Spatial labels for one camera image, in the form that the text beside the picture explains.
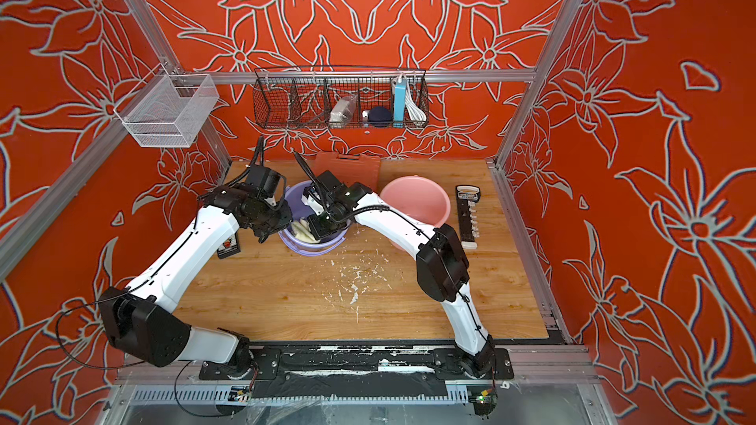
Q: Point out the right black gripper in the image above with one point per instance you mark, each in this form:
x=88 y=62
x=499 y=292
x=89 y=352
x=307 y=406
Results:
x=319 y=231

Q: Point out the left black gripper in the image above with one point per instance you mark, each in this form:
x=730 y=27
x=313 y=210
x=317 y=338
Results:
x=286 y=215

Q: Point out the purple plastic bucket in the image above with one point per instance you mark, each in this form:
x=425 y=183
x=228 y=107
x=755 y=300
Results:
x=300 y=210

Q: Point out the yellow stained cloth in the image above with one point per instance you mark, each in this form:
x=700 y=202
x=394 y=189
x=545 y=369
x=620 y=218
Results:
x=302 y=231

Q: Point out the pink plastic bucket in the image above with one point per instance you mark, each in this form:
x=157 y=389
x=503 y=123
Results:
x=419 y=198

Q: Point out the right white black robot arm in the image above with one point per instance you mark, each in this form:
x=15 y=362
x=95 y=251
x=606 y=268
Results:
x=441 y=263

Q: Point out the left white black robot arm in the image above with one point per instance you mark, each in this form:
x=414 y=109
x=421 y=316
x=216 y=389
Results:
x=138 y=319

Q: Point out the small black yellow card device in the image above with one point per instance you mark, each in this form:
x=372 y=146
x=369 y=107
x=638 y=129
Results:
x=229 y=247

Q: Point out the dark blue round object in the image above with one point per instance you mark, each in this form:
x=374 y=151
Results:
x=380 y=117

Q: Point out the light blue box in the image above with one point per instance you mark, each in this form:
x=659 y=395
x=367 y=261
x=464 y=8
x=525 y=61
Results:
x=399 y=101

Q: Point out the black wire wall basket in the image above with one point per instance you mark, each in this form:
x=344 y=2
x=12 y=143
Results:
x=293 y=99

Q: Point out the black white handled brush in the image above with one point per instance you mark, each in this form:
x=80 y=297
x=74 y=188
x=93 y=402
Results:
x=467 y=197

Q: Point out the white wire mesh basket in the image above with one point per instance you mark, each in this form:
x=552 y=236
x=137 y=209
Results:
x=170 y=111

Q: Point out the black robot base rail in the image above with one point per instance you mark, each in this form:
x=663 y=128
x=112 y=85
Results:
x=352 y=371

